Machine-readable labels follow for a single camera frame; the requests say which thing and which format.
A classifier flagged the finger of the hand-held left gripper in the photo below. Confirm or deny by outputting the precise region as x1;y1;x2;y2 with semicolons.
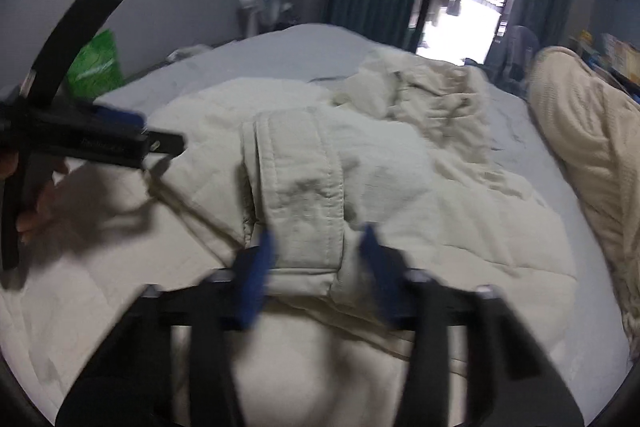
30;103;147;132
30;127;187;171

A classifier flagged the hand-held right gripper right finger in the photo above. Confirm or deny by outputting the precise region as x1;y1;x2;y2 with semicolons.
357;222;586;427

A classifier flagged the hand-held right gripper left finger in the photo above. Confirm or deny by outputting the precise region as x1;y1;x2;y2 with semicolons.
55;227;279;427

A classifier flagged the person's left hand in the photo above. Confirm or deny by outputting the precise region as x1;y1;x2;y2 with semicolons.
0;152;70;244

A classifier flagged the green plastic bag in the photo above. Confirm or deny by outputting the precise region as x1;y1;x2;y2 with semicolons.
65;29;125;98

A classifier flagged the crumpled cream garment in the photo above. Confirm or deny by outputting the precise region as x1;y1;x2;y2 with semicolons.
330;48;493;165

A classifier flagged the white standing fan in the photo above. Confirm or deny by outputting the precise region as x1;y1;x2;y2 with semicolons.
238;0;293;38

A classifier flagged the bed with grey-blue sheet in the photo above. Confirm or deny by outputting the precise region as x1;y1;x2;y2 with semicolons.
92;23;636;418

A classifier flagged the cream knitted blanket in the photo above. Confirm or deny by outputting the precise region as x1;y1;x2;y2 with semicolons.
527;46;640;338

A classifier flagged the grey chair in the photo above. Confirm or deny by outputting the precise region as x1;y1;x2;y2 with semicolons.
487;25;541;88

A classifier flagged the cluttered shelf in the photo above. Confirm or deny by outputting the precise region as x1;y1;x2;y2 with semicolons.
570;29;640;98

